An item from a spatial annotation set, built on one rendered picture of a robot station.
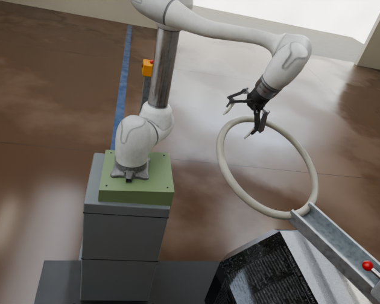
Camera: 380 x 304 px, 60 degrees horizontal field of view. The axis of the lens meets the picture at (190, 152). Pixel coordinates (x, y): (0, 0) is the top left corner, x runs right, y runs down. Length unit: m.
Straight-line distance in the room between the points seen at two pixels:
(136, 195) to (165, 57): 0.64
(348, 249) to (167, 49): 1.08
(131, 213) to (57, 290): 0.82
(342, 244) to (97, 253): 1.16
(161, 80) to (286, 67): 0.64
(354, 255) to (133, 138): 0.99
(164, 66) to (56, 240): 1.47
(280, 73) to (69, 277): 1.73
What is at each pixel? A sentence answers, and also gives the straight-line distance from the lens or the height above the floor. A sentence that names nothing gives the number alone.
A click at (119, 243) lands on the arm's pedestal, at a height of 0.53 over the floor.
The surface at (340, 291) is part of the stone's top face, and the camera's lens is 1.60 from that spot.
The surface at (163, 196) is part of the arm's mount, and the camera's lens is 1.57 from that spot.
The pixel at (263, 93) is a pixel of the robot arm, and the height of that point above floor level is 1.48.
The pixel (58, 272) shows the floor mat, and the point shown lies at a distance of 2.32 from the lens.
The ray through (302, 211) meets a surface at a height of 1.11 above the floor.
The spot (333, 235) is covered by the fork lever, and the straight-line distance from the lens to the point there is 1.39.
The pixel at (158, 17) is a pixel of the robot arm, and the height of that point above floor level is 1.61.
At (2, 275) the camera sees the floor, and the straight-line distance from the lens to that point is 2.38.
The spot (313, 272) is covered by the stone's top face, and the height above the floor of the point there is 0.83.
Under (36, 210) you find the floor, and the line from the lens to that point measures 2.69.
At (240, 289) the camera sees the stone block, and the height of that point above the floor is 0.63.
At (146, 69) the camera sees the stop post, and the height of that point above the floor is 1.05.
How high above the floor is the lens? 1.91
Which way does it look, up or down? 34 degrees down
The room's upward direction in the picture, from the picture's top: 14 degrees clockwise
